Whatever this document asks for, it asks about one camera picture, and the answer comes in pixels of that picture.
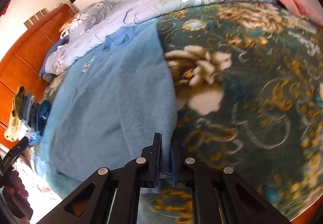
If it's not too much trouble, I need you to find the blue fleece garment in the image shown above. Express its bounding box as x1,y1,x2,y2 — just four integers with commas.
39,20,177,181

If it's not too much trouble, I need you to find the stack of folded clothes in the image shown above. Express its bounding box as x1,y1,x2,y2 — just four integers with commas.
4,85,52,145

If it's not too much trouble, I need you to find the person's left hand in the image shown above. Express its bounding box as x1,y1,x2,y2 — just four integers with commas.
4,171,28,199

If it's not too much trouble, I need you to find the floral plush bed blanket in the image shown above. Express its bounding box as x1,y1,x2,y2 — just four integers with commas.
30,1,323,224

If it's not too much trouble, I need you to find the grey floral pillow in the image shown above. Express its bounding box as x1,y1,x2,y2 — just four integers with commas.
60,0,120,41

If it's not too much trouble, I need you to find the light blue floral duvet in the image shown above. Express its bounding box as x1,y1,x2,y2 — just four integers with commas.
39,0,276,79

